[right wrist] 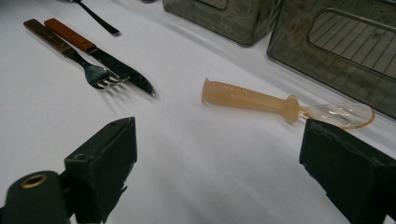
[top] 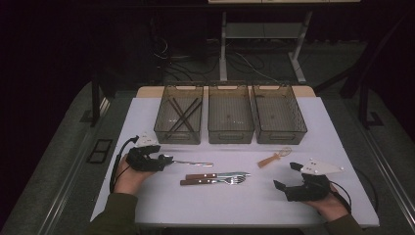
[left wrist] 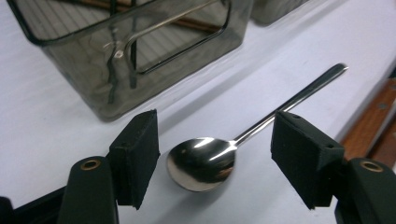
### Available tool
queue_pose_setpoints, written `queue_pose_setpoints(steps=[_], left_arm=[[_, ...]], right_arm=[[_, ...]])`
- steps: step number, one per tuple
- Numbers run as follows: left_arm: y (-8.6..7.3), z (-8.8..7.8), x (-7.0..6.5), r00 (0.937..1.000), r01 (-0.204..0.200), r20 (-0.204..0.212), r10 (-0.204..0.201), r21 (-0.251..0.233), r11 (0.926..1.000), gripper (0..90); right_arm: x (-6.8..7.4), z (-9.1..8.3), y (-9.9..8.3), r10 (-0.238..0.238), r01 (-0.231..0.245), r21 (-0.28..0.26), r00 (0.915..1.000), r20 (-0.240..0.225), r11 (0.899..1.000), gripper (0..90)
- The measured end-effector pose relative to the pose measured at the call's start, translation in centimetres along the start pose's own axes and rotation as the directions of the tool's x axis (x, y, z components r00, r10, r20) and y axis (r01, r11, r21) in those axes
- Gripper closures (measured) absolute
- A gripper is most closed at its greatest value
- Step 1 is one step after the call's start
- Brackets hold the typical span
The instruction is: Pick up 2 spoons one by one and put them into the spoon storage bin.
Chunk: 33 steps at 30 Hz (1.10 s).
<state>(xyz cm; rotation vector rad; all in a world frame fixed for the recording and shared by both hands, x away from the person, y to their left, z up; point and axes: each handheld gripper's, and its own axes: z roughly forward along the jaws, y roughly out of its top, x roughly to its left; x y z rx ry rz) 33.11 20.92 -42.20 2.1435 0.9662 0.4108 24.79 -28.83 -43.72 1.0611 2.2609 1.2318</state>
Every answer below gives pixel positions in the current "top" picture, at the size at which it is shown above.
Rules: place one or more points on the person's right hand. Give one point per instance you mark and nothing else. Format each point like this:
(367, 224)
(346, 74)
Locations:
(329, 205)

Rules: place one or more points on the black metal stand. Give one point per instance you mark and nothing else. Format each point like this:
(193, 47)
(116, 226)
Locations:
(363, 104)
(95, 98)

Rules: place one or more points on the steel spoon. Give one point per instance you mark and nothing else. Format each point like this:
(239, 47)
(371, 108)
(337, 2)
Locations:
(192, 163)

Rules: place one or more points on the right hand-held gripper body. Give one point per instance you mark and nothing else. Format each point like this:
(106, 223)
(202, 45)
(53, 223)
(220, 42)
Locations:
(310, 189)

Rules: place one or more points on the white table sheet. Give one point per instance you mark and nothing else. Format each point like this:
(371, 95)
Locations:
(228, 202)

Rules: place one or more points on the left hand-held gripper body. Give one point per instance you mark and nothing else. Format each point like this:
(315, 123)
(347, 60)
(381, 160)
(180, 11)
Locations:
(142, 160)

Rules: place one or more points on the grey metal desk frame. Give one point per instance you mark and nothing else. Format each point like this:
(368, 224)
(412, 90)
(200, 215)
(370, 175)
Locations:
(223, 49)

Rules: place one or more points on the person's left hand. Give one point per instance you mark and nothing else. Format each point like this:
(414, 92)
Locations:
(130, 179)

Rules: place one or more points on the light wooden spoon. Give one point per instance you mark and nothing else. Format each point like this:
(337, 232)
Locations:
(267, 161)

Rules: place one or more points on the smoky clear plastic bin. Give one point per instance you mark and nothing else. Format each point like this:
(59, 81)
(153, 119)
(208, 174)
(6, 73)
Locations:
(230, 114)
(279, 114)
(179, 120)

